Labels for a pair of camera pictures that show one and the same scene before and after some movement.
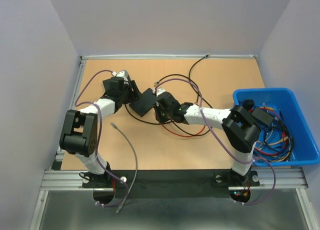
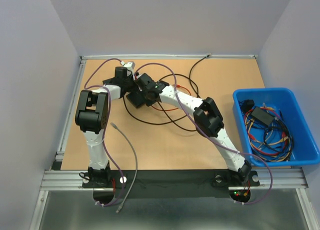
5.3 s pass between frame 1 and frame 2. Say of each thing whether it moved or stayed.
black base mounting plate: stayed
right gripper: moved
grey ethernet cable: stayed
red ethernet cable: moved
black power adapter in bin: stayed
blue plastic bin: stayed
